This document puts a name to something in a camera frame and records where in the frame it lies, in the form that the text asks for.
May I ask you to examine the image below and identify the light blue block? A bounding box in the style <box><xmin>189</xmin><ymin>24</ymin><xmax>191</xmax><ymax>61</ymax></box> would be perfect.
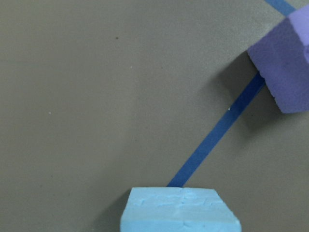
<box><xmin>120</xmin><ymin>187</ymin><xmax>242</xmax><ymax>232</ymax></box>

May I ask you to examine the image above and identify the purple block near green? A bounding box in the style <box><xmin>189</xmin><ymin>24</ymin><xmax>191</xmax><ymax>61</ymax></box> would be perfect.
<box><xmin>247</xmin><ymin>5</ymin><xmax>309</xmax><ymax>114</ymax></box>

